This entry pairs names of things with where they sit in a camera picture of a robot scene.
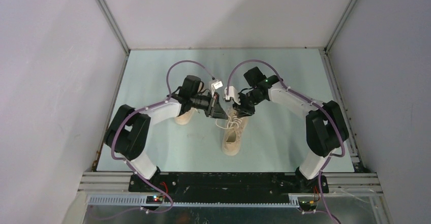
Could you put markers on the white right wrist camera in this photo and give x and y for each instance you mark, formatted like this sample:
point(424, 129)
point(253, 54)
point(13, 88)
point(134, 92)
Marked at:
point(231, 94)

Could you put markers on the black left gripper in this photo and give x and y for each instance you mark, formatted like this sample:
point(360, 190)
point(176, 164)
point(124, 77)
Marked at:
point(214, 108)

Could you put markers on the aluminium frame rail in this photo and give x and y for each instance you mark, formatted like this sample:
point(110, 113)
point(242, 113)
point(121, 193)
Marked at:
point(106, 188)

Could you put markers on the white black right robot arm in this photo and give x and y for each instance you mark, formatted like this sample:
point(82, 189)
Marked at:
point(325, 127)

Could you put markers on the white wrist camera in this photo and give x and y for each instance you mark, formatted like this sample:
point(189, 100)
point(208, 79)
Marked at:
point(214, 85)
point(231, 94)

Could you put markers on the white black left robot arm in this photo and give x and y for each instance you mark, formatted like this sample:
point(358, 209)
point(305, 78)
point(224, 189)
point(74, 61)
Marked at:
point(128, 130)

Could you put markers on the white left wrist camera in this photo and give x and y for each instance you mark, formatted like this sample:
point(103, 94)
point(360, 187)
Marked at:
point(214, 85)

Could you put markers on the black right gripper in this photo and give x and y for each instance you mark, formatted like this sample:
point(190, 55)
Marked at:
point(242, 110)

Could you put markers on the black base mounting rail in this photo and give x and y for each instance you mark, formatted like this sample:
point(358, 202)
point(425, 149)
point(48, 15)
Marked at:
point(230, 188)

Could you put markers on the beige sneaker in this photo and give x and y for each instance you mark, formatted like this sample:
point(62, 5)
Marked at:
point(233, 128)
point(185, 118)

